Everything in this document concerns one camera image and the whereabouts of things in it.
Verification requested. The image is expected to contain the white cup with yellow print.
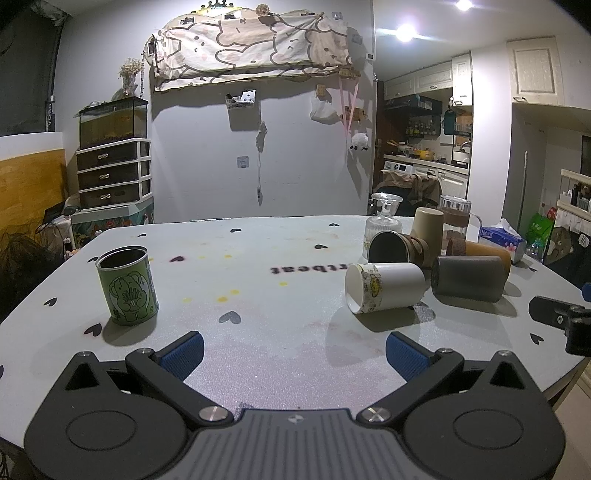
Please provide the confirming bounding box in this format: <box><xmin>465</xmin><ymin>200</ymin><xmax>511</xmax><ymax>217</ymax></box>
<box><xmin>345</xmin><ymin>262</ymin><xmax>427</xmax><ymax>314</ymax></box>

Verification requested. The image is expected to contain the dark grey cup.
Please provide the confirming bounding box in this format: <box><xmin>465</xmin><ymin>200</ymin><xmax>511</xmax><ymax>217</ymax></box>
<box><xmin>431</xmin><ymin>256</ymin><xmax>506</xmax><ymax>303</ymax></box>

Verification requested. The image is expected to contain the metal cup with brown sleeve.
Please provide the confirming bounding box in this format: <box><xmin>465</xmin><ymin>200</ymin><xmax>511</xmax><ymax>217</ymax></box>
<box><xmin>368</xmin><ymin>231</ymin><xmax>432</xmax><ymax>269</ymax></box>

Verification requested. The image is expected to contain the orange brown cup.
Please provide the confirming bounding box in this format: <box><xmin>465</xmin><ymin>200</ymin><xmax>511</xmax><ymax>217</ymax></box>
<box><xmin>446</xmin><ymin>238</ymin><xmax>512</xmax><ymax>278</ymax></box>

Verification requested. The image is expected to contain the beige cylindrical cup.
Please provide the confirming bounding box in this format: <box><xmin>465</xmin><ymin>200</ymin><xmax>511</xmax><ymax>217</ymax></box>
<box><xmin>411</xmin><ymin>207</ymin><xmax>444</xmax><ymax>269</ymax></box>

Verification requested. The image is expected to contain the green bag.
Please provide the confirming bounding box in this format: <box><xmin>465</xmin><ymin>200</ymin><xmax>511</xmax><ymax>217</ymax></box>
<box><xmin>526</xmin><ymin>213</ymin><xmax>554</xmax><ymax>248</ymax></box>

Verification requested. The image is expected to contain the green cartoon tin can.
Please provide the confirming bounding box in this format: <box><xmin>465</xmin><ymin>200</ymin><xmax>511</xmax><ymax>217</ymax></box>
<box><xmin>96</xmin><ymin>245</ymin><xmax>159</xmax><ymax>326</ymax></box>

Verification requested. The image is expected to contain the blue tissue pack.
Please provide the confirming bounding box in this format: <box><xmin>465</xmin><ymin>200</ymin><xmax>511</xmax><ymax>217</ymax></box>
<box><xmin>479</xmin><ymin>218</ymin><xmax>527</xmax><ymax>264</ymax></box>

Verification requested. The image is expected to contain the clear glass goblet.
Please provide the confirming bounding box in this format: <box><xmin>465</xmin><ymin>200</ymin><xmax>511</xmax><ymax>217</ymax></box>
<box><xmin>363</xmin><ymin>192</ymin><xmax>403</xmax><ymax>257</ymax></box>

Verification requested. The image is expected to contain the white washing machine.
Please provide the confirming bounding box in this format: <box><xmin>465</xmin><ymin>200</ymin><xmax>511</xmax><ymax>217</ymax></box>
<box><xmin>384</xmin><ymin>160</ymin><xmax>415</xmax><ymax>174</ymax></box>

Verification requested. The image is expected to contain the white plastic drawer unit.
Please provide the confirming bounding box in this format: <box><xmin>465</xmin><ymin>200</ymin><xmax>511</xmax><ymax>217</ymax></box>
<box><xmin>76</xmin><ymin>138</ymin><xmax>152</xmax><ymax>209</ymax></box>

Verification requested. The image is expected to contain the white plush toy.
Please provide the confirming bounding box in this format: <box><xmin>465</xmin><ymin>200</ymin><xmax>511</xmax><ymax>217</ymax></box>
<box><xmin>349</xmin><ymin>132</ymin><xmax>370</xmax><ymax>151</ymax></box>

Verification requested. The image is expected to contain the glass fish tank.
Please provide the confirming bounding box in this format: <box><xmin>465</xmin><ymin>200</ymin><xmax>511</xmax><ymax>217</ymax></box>
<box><xmin>78</xmin><ymin>96</ymin><xmax>148</xmax><ymax>149</ymax></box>

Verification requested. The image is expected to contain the dried flower bouquet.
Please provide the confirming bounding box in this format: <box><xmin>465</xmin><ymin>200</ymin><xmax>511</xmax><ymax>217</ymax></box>
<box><xmin>119</xmin><ymin>58</ymin><xmax>143</xmax><ymax>97</ymax></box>

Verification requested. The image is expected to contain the cartoon patterned hanging blanket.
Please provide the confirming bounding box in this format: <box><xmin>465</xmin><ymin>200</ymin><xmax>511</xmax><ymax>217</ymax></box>
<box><xmin>143</xmin><ymin>4</ymin><xmax>359</xmax><ymax>92</ymax></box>

